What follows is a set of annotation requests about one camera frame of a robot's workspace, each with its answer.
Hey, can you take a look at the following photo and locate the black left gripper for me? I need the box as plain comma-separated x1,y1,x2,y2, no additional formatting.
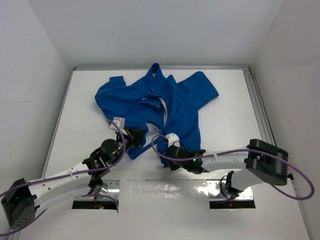
110,125,146,165

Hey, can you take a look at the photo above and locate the blue zip-up jacket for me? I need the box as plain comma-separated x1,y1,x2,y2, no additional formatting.
95,63,219,152

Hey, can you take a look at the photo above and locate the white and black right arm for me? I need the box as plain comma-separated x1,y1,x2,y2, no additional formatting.
164,139,288,200

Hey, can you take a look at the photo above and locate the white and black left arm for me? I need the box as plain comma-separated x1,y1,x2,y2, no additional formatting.
1,128,147,230

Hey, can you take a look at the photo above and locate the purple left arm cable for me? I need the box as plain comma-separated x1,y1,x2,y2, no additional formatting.
0,119,126,237

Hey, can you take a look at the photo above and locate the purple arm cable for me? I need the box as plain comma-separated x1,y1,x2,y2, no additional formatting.
0,119,126,237
151,133,315,201

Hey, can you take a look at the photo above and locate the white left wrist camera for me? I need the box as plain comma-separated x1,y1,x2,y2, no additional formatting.
109,117,127,135

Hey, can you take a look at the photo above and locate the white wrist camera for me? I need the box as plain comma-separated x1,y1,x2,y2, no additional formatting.
165,133,180,147
109,117,127,135

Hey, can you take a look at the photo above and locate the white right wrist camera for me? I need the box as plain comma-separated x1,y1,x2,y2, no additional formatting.
165,133,180,147

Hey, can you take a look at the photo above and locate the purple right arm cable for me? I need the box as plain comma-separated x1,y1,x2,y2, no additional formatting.
151,133,315,201

